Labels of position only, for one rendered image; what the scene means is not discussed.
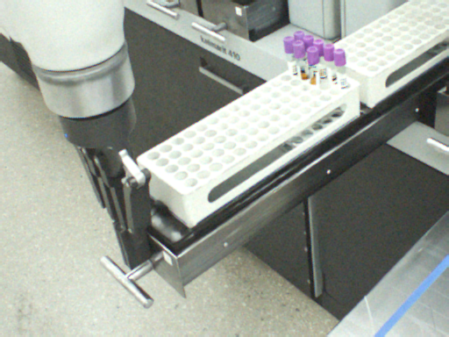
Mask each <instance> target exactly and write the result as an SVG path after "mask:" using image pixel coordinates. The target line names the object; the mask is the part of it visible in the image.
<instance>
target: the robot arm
mask: <svg viewBox="0 0 449 337"><path fill-rule="evenodd" d="M123 19H124V4H123V0H0V26H1V27H2V28H3V29H4V30H5V31H6V32H7V33H8V35H9V36H10V37H11V38H12V39H13V40H14V41H16V42H21V43H22V44H23V46H24V47H25V49H26V51H27V53H28V54H29V56H30V59H31V61H32V69H33V71H34V73H35V74H36V76H37V79H38V82H39V86H40V89H41V92H42V95H43V98H44V100H45V103H46V106H47V107H48V108H49V109H50V111H52V112H54V113H55V114H57V117H58V120H59V122H60V125H61V130H62V132H63V135H64V137H65V139H66V140H67V141H68V142H70V143H71V144H73V145H74V147H75V149H76V151H77V153H78V154H79V157H80V159H81V162H82V165H83V167H84V169H85V172H86V174H87V176H88V179H89V182H90V184H91V186H92V189H93V191H94V193H95V195H96V199H97V201H98V204H99V206H100V207H101V208H103V209H104V208H106V210H107V212H108V216H109V218H110V219H112V220H114V221H113V222H112V225H113V228H114V231H115V234H116V237H117V240H118V245H119V248H120V252H121V255H122V257H123V261H124V264H125V265H126V266H127V267H128V268H129V269H130V270H133V269H135V268H136V267H138V266H139V265H140V264H141V263H143V262H145V261H147V260H148V259H150V258H151V257H152V256H151V252H150V249H149V246H148V242H147V238H146V233H145V229H144V228H145V227H147V226H149V225H150V224H152V220H151V208H150V203H151V197H150V186H149V183H150V181H151V179H152V173H151V171H150V170H149V169H148V168H144V169H142V168H138V167H137V165H136V164H135V162H134V161H133V159H134V152H133V149H132V144H131V142H130V141H129V140H128V138H129V136H130V133H131V132H132V129H133V128H134V126H135V124H136V120H137V117H136V112H135V109H134V105H133V101H132V93H133V90H134V88H135V79H134V75H133V72H132V64H131V61H130V57H128V53H127V45H126V41H125V38H124V32H123Z"/></svg>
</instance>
